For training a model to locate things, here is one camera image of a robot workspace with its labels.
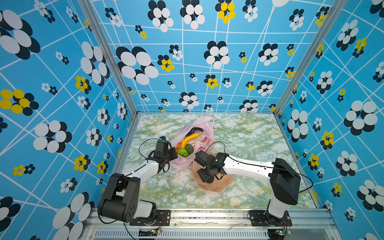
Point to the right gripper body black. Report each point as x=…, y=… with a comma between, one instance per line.
x=205, y=173

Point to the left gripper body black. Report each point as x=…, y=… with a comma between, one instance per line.
x=165, y=158

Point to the green fake kiwi half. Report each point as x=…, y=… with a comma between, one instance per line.
x=183, y=153

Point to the peach scalloped plastic bowl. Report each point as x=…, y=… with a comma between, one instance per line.
x=217, y=186

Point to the pink translucent plastic bag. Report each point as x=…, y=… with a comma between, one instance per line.
x=200, y=143

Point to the dark green fake avocado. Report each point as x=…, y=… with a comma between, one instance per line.
x=189, y=148

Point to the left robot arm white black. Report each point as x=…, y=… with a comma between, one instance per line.
x=120, y=200

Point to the yellow fake banana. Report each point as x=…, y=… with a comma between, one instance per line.
x=189, y=138

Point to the dark fake grape bunch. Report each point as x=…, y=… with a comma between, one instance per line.
x=194, y=131

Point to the left floor aluminium rail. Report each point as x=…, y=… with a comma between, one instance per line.
x=119, y=165

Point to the left aluminium corner post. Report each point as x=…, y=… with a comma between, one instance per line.
x=107, y=52

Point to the aluminium corner post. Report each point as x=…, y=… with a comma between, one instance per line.
x=320, y=36
x=107, y=52

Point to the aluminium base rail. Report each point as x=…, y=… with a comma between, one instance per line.
x=220, y=224

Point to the right aluminium corner post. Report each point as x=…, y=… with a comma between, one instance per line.
x=320, y=36

